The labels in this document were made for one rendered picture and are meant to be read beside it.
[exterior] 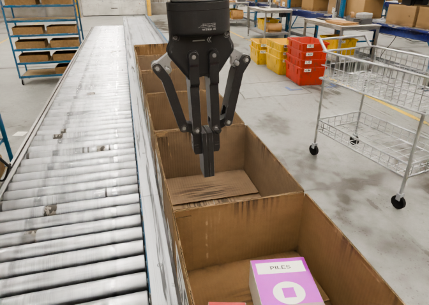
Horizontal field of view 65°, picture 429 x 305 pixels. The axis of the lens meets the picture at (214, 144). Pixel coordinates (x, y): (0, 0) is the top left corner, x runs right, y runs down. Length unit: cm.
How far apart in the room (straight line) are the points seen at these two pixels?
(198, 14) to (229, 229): 48
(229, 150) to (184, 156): 15
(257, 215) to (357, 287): 23
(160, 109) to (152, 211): 58
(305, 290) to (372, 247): 168
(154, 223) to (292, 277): 39
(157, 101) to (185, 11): 103
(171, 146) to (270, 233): 43
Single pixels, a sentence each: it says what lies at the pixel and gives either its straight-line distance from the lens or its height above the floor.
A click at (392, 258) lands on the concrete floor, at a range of 232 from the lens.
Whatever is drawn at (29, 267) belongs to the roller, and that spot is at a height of 74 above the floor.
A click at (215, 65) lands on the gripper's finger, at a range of 43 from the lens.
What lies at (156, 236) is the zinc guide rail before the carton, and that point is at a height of 89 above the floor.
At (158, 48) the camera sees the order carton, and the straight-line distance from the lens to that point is 257.
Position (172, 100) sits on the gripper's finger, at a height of 132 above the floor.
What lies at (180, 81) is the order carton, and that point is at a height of 98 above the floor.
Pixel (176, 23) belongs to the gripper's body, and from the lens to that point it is 41.
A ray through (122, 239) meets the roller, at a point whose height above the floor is 73.
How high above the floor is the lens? 146
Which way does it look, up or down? 26 degrees down
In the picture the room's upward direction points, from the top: straight up
